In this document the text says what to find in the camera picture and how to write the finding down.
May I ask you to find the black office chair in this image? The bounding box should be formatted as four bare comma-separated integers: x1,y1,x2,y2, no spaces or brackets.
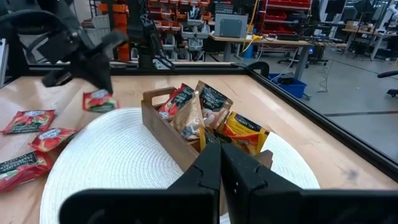
247,61,271,78

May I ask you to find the yellow mango tea packet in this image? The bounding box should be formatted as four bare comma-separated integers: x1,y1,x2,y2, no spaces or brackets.
217,111,271,156
198,124,223,152

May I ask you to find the small parts bin rack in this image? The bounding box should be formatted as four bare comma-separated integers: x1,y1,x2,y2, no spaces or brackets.
147,0,212,62

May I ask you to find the red strawberry tea packet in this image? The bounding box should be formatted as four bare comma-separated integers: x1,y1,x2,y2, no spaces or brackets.
28,127,79,153
0,151,54,194
157,83,195,121
82,89,120,113
1,109,57,135

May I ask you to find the brown wooden tea caddy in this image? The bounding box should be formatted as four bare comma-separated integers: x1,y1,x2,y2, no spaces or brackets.
141,86,274,215

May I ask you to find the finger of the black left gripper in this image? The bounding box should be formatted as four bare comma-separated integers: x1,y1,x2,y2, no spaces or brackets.
93,57,114,94
74,55,106,83

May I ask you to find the silver aluminium post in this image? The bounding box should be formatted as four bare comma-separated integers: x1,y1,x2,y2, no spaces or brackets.
0,39,9,88

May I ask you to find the grey equipment box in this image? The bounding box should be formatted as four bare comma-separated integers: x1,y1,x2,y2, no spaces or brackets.
214,13,249,39

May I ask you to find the orange equipment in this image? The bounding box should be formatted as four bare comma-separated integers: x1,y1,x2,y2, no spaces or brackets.
98,2,131,62

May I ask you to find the yellow extension cable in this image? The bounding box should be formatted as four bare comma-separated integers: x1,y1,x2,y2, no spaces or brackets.
242,0,264,54

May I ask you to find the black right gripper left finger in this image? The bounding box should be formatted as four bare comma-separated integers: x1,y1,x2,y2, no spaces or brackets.
167,142,222,190

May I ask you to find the wooden workbench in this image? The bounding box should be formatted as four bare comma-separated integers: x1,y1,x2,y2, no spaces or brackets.
210,33,315,81

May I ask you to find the blue storage bin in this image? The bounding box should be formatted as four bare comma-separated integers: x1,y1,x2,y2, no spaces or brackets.
269,73,308,99

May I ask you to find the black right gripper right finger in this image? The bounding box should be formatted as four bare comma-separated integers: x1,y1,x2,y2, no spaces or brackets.
221,143,304,190

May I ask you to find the white round woven placemat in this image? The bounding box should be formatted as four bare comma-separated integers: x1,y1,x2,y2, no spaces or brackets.
39,107,321,224

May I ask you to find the red storage bin shelf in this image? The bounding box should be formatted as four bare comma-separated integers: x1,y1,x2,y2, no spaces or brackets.
262,0,312,35

